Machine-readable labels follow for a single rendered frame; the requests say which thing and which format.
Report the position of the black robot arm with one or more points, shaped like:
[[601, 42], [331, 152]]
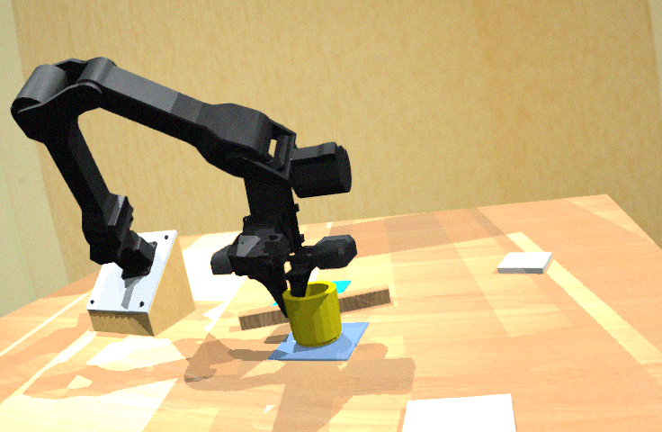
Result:
[[234, 138]]

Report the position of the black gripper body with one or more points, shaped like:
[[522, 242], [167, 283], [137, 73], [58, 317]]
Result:
[[331, 252]]

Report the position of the flat white slab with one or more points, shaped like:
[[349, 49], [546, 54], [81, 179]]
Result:
[[522, 263]]

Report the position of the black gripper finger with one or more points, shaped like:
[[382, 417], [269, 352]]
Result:
[[276, 284], [298, 281]]

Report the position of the brown wooden bar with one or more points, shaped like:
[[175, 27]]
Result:
[[348, 301]]

